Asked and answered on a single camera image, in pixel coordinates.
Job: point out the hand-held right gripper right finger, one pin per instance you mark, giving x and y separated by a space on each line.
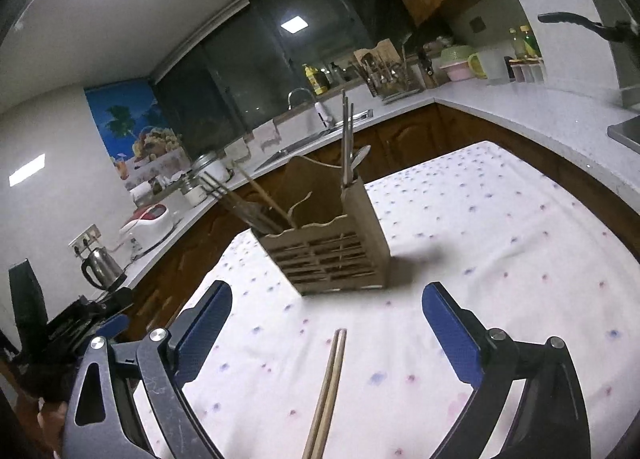
450 334

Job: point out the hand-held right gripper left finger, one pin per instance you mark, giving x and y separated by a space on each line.
205 329

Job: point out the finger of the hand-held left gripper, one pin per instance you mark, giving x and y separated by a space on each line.
95 306
116 326

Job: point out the light bamboo chopstick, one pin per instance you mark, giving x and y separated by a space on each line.
325 389
334 389

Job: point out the wooden utensil holder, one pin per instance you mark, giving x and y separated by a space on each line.
325 259

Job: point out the brown wooden chopstick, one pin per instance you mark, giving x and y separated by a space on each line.
260 199

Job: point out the metal chopstick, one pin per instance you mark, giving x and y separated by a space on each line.
351 144
344 139

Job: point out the steel electric kettle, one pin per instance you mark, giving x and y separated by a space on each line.
102 266

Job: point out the red and white rice cooker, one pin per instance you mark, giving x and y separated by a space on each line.
150 229

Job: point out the dotted white tablecloth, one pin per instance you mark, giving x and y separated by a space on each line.
475 239

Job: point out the paper towel roll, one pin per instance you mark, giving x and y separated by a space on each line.
142 195

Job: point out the glass jar with white contents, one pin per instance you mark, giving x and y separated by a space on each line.
192 191

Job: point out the white pot with metal lid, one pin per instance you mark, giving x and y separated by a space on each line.
212 169

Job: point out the beige dish cloth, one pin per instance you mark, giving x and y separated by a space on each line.
238 151
267 134

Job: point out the steel kitchen sink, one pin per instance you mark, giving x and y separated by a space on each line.
277 157

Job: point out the metal spoon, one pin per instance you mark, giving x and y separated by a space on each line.
362 155

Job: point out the wooden base cabinets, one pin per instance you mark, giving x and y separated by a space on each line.
400 134

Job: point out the chrome faucet with white filter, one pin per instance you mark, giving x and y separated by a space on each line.
322 111

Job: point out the metal dish rack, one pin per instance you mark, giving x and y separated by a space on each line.
395 81

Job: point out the dark kitchen window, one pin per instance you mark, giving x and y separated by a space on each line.
225 69

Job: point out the pink plastic basin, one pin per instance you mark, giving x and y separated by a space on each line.
457 72

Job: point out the knife block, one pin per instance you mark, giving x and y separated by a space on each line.
427 71

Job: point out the yellow oil bottle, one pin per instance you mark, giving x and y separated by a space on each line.
316 81

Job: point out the small spice jar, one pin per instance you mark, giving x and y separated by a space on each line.
525 71
536 71

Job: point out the dark bottle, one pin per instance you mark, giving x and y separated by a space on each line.
337 74

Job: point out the wooden cutting board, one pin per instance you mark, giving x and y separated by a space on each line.
382 51

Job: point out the sauce bottle with green label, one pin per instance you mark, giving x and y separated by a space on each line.
529 43

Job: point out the wall power outlet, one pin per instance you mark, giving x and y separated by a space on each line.
85 239

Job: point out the beach wall poster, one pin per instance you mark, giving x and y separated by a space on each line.
120 129

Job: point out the dark wall switch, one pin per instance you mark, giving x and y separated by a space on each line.
479 24

